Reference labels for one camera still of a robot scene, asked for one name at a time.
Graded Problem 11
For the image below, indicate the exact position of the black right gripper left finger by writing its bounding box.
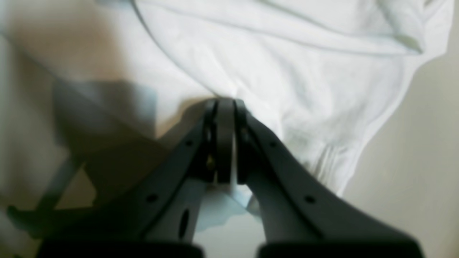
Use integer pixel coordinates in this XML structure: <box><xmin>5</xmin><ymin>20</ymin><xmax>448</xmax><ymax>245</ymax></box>
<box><xmin>37</xmin><ymin>99</ymin><xmax>236</xmax><ymax>258</ymax></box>

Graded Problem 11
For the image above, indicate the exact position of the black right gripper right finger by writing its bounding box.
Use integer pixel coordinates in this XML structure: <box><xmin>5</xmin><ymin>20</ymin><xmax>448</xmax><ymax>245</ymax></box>
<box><xmin>235</xmin><ymin>100</ymin><xmax>423</xmax><ymax>258</ymax></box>

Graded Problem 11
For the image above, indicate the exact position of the white printed T-shirt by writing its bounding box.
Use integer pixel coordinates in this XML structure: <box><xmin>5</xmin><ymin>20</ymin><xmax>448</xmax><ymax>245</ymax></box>
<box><xmin>1</xmin><ymin>0</ymin><xmax>454</xmax><ymax>236</ymax></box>

